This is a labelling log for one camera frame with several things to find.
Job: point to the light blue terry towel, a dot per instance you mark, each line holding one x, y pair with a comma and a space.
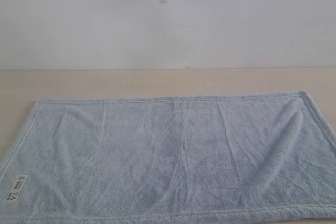
207, 159

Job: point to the white care label tag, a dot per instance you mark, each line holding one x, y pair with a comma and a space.
16, 188

